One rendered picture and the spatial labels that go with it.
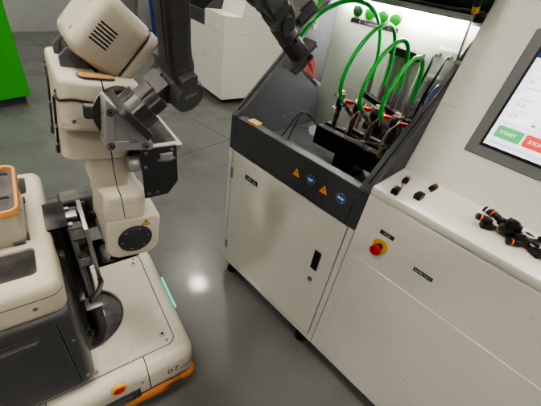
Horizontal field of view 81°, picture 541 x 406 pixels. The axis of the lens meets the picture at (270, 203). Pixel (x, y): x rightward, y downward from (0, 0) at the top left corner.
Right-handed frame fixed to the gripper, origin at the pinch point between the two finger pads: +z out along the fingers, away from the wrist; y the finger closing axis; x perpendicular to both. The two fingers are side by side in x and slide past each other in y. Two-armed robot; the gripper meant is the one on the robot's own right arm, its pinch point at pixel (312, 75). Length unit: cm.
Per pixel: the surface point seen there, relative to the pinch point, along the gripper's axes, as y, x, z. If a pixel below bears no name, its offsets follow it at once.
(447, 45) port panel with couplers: 48, 1, 36
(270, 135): -21.8, 16.5, 17.8
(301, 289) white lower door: -60, -16, 66
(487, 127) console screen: 25, -35, 33
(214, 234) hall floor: -93, 64, 81
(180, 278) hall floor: -113, 36, 59
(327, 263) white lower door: -41, -23, 51
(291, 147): -19.4, 6.1, 20.3
